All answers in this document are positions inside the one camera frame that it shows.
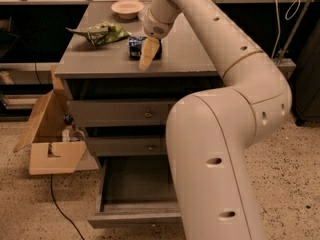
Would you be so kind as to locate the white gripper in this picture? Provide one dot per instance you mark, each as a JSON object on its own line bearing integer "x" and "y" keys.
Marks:
{"x": 154, "y": 28}

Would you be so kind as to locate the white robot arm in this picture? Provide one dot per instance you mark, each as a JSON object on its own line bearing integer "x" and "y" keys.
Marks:
{"x": 207, "y": 132}

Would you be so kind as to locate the grey wooden drawer cabinet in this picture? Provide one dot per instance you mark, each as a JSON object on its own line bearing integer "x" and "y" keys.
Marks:
{"x": 184, "y": 65}

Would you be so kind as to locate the grey top drawer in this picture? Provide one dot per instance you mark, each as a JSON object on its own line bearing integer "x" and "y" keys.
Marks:
{"x": 120, "y": 102}

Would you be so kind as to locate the grey middle drawer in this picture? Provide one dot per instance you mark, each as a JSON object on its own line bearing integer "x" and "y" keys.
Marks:
{"x": 126, "y": 140}

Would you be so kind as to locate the grey open bottom drawer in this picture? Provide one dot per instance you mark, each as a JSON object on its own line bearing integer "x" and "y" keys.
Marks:
{"x": 135, "y": 191}

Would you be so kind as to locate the beige paper bowl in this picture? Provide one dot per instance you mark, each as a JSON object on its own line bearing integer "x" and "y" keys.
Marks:
{"x": 128, "y": 9}

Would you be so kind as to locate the green chip bag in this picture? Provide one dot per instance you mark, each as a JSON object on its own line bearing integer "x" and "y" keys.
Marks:
{"x": 102, "y": 33}

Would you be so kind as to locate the brown cardboard box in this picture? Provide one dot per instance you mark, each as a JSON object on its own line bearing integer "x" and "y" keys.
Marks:
{"x": 56, "y": 145}

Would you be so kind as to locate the metal pole stand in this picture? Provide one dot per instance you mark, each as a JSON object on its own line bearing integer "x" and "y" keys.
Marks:
{"x": 293, "y": 32}

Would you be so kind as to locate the dark cabinet at right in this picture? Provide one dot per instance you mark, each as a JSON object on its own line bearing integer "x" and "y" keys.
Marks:
{"x": 305, "y": 81}

